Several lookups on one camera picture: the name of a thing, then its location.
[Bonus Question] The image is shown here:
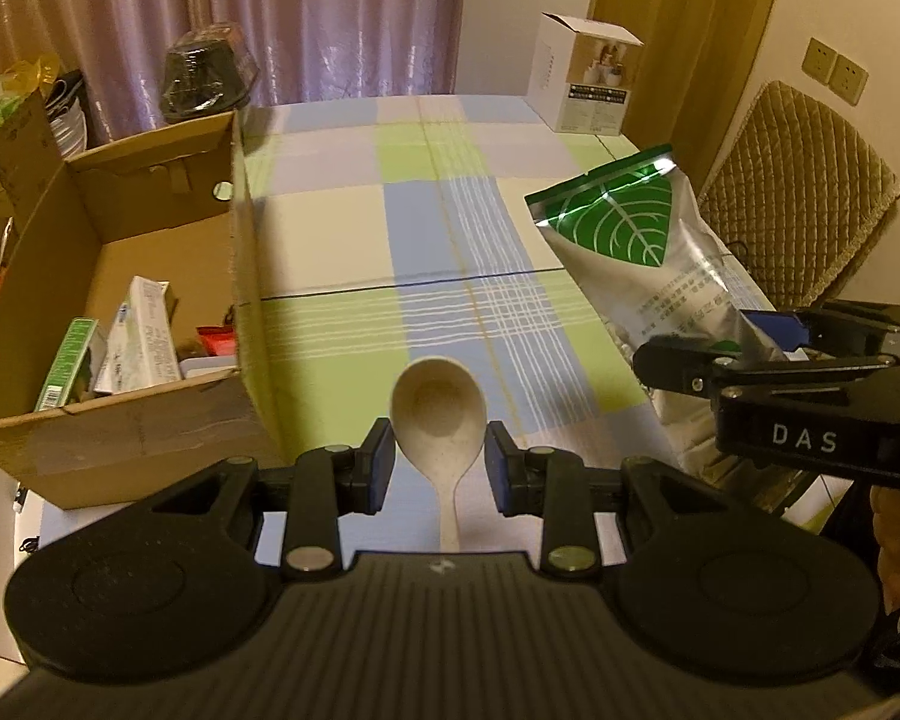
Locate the red packet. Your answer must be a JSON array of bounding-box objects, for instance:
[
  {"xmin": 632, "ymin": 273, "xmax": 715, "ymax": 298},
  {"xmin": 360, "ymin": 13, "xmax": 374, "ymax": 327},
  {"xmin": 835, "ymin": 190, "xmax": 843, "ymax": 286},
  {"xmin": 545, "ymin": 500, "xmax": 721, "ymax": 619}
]
[{"xmin": 195, "ymin": 325, "xmax": 237, "ymax": 357}]

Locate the white medicine box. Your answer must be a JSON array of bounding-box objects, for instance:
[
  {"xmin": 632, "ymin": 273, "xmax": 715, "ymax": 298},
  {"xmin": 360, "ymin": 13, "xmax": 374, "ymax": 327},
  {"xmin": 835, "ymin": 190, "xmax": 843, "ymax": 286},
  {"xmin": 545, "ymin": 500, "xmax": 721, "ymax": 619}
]
[{"xmin": 94, "ymin": 276, "xmax": 182, "ymax": 397}]

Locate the green leaf foil pouch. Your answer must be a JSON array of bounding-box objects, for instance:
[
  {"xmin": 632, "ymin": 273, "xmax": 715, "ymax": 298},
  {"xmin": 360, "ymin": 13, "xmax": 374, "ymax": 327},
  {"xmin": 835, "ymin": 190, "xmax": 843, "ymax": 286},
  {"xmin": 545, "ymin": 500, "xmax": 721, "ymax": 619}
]
[{"xmin": 525, "ymin": 144, "xmax": 792, "ymax": 466}]

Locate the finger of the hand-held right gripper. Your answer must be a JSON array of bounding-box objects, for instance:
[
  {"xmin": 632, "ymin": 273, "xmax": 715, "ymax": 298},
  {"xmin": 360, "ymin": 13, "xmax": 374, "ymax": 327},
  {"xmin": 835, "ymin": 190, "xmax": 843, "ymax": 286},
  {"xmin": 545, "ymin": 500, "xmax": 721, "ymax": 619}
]
[
  {"xmin": 741, "ymin": 300, "xmax": 900, "ymax": 357},
  {"xmin": 632, "ymin": 336, "xmax": 900, "ymax": 400}
]

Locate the black pot in plastic wrap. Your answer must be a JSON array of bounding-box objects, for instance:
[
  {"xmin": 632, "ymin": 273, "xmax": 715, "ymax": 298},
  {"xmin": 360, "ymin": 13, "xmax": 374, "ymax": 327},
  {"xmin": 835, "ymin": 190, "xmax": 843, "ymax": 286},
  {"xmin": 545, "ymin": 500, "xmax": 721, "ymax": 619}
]
[{"xmin": 161, "ymin": 22, "xmax": 260, "ymax": 122}]

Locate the pink curtain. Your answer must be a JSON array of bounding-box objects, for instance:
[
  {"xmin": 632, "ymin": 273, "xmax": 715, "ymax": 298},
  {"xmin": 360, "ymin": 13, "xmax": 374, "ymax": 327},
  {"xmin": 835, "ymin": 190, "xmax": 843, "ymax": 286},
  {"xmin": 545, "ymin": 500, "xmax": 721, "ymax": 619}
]
[{"xmin": 0, "ymin": 0, "xmax": 470, "ymax": 143}]

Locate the beige spoon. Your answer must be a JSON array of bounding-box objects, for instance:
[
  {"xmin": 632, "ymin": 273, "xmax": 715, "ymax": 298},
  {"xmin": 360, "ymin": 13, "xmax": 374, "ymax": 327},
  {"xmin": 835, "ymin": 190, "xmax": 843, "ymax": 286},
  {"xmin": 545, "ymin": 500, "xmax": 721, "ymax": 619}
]
[{"xmin": 390, "ymin": 358, "xmax": 488, "ymax": 552}]

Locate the large cardboard box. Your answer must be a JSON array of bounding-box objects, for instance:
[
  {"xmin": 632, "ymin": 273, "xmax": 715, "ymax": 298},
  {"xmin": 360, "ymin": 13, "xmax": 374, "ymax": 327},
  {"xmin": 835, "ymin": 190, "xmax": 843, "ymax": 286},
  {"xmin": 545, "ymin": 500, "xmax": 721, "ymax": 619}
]
[{"xmin": 0, "ymin": 111, "xmax": 290, "ymax": 511}]

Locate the beige wall socket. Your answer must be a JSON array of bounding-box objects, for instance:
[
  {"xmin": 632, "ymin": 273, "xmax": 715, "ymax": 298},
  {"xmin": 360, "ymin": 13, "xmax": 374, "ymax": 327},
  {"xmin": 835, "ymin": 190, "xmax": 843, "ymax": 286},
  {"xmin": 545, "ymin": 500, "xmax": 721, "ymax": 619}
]
[
  {"xmin": 829, "ymin": 54, "xmax": 869, "ymax": 106},
  {"xmin": 804, "ymin": 37, "xmax": 839, "ymax": 83}
]

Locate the quilted cushion chair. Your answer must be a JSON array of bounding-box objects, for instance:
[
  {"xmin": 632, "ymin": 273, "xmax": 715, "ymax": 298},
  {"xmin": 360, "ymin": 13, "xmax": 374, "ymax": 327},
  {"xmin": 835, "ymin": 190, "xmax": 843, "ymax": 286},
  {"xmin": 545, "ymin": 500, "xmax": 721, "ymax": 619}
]
[{"xmin": 696, "ymin": 80, "xmax": 900, "ymax": 308}]

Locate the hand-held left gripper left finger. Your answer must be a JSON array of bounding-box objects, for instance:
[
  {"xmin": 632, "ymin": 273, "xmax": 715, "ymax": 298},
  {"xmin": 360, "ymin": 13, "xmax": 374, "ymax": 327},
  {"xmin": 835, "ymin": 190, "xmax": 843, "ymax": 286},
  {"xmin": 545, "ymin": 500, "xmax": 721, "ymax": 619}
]
[{"xmin": 150, "ymin": 416, "xmax": 397, "ymax": 578}]

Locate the black white striped stack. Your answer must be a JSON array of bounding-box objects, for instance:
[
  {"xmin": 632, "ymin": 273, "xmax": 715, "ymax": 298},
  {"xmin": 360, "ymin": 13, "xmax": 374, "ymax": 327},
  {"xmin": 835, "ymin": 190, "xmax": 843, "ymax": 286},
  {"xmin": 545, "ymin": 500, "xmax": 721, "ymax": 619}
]
[{"xmin": 45, "ymin": 71, "xmax": 87, "ymax": 158}]

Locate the green medicine box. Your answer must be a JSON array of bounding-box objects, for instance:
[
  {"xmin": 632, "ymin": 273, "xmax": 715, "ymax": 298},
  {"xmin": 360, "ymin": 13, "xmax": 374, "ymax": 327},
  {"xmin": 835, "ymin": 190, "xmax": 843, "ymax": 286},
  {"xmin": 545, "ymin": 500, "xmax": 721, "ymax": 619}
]
[{"xmin": 34, "ymin": 317, "xmax": 100, "ymax": 413}]

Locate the wooden door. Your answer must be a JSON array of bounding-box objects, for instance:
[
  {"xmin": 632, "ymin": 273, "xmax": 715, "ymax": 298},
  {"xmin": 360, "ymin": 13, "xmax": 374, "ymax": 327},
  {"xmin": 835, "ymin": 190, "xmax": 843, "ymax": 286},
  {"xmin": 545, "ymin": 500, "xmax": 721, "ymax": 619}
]
[{"xmin": 589, "ymin": 0, "xmax": 788, "ymax": 188}]

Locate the white product box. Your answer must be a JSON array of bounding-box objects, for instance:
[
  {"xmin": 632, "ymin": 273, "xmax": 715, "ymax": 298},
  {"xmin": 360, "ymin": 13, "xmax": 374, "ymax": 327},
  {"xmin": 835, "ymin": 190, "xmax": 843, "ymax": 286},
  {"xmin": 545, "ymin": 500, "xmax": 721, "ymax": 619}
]
[{"xmin": 534, "ymin": 11, "xmax": 644, "ymax": 136}]

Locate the yellow plastic bag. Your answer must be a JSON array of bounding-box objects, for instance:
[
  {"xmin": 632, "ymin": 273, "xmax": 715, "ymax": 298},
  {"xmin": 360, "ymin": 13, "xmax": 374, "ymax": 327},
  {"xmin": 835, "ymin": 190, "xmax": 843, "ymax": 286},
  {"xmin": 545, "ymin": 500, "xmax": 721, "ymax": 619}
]
[{"xmin": 0, "ymin": 52, "xmax": 61, "ymax": 95}]

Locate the checked tablecloth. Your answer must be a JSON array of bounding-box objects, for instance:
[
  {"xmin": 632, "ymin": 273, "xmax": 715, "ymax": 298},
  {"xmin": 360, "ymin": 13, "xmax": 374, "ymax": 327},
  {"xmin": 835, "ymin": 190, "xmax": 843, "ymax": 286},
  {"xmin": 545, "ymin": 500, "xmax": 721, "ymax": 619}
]
[{"xmin": 41, "ymin": 94, "xmax": 856, "ymax": 571}]

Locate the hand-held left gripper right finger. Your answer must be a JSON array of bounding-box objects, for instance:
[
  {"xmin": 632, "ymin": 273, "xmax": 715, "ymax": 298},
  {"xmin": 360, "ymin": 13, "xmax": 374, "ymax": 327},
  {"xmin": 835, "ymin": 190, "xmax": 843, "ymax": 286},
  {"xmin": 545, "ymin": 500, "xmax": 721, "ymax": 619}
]
[{"xmin": 486, "ymin": 420, "xmax": 721, "ymax": 578}]

